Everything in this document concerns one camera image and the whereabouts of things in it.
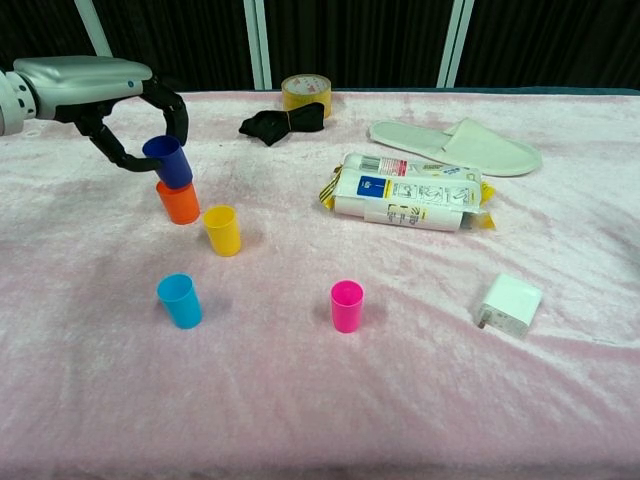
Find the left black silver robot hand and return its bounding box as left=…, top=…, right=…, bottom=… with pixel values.
left=12, top=55, right=191, bottom=174

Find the dark blue plastic cup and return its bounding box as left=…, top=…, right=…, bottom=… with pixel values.
left=142, top=134, right=194, bottom=190

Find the yellow plastic cup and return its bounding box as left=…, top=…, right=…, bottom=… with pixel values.
left=202, top=204, right=243, bottom=258

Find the light blue plastic cup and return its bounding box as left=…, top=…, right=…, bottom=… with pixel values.
left=156, top=272, right=204, bottom=331

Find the pink plastic cup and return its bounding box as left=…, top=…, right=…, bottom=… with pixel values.
left=329, top=279, right=366, bottom=334

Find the orange plastic cup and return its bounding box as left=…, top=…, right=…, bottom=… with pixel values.
left=155, top=179, right=202, bottom=226

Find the black sock bundle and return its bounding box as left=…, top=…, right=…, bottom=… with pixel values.
left=238, top=101, right=326, bottom=148

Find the yellow tape roll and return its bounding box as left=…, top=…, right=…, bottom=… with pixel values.
left=280, top=73, right=333, bottom=120

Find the white tissue pack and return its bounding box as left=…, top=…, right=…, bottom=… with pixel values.
left=318, top=152, right=497, bottom=234

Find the pink plush table cloth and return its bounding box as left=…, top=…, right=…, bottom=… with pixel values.
left=0, top=88, right=640, bottom=480

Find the white disposable slipper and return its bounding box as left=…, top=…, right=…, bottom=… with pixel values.
left=368, top=117, right=544, bottom=178

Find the white charger plug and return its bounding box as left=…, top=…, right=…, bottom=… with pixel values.
left=475, top=272, right=544, bottom=339

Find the white partition post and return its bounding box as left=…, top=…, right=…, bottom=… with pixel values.
left=73, top=0, right=114, bottom=58
left=243, top=0, right=274, bottom=92
left=436, top=0, right=475, bottom=90

